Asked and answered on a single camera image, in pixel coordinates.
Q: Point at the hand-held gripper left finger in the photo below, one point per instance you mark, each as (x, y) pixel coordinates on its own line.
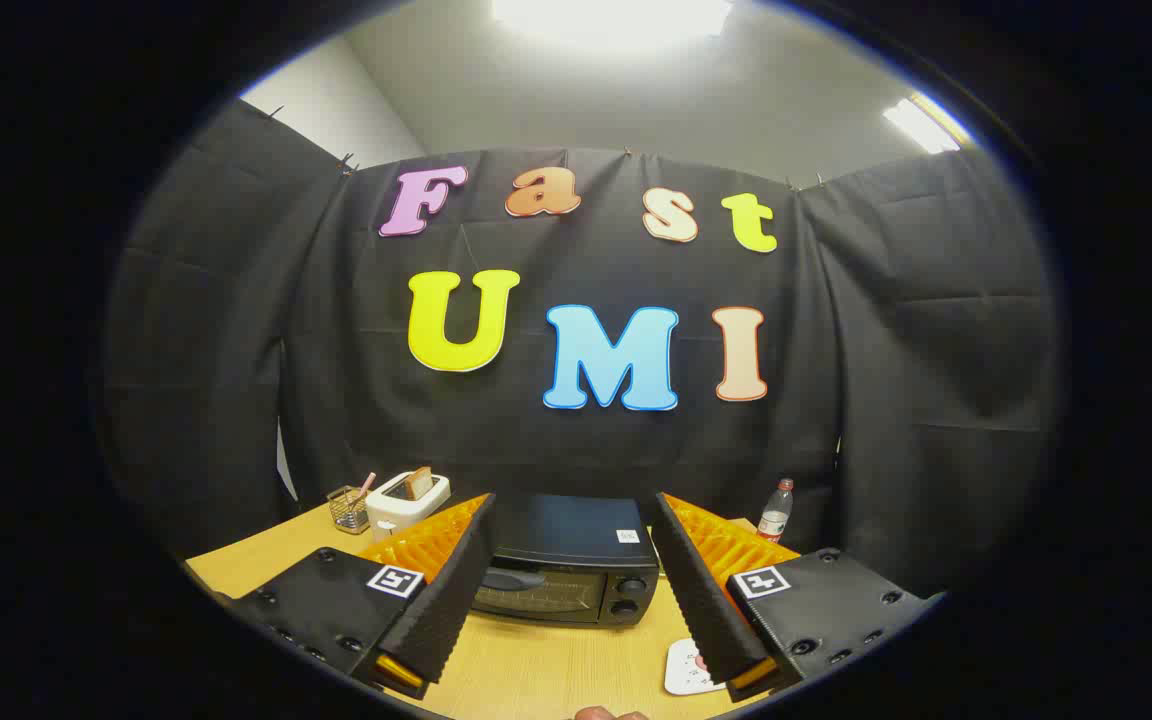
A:
(456, 590)

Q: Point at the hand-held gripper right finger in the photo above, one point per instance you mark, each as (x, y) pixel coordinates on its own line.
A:
(696, 590)

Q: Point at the white square food plate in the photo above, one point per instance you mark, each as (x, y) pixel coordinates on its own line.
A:
(681, 670)

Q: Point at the black toaster oven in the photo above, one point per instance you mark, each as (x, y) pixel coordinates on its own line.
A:
(566, 530)

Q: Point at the white pop-up toaster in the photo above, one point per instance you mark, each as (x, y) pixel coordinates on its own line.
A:
(398, 510)

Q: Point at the clear water bottle red label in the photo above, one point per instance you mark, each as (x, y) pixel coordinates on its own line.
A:
(775, 515)

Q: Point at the toasted bread slice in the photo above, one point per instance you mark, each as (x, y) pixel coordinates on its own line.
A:
(420, 483)

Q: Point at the pink pen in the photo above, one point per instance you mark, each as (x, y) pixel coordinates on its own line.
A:
(366, 485)

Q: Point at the small ceiling light panel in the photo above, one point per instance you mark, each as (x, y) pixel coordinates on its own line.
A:
(921, 125)

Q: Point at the large ceiling light panel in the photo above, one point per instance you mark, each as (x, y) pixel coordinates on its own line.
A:
(611, 15)

